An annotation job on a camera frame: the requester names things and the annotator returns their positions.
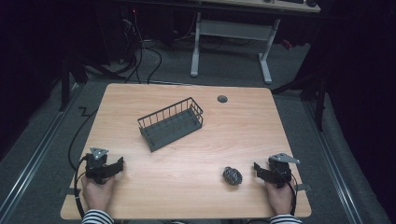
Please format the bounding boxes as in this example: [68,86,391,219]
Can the small red object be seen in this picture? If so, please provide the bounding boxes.
[280,38,294,51]

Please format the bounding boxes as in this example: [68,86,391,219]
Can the dark grey wire basket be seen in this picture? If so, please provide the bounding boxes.
[136,97,205,153]

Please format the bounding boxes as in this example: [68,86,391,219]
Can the person's left hand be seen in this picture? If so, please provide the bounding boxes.
[81,174,117,213]

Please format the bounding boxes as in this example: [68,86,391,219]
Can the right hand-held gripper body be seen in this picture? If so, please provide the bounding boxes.
[268,152,302,189]

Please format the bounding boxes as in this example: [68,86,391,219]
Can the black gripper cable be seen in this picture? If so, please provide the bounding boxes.
[67,106,101,219]
[285,174,300,217]

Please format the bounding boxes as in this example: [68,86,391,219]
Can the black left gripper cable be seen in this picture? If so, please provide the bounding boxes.
[67,106,101,219]

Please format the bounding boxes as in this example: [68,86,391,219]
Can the steel wool scrubber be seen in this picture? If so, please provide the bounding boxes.
[222,166,244,187]

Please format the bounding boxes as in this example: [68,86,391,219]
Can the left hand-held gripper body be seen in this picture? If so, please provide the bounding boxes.
[83,147,110,185]

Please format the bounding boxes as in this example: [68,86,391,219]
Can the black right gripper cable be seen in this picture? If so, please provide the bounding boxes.
[285,174,300,217]

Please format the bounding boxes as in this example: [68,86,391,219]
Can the white-legged desk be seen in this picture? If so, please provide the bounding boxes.
[189,0,321,85]

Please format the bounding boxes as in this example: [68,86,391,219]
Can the person's right hand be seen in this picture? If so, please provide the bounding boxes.
[264,181,296,217]

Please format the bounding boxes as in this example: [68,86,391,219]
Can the black tripod stand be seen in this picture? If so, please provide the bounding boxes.
[270,62,332,133]
[58,50,127,113]

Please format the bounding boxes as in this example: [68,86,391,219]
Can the aluminium floor rail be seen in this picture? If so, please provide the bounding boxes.
[303,99,365,224]
[0,83,80,224]

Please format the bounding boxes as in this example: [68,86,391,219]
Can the black floor cables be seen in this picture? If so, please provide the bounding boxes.
[120,12,163,85]

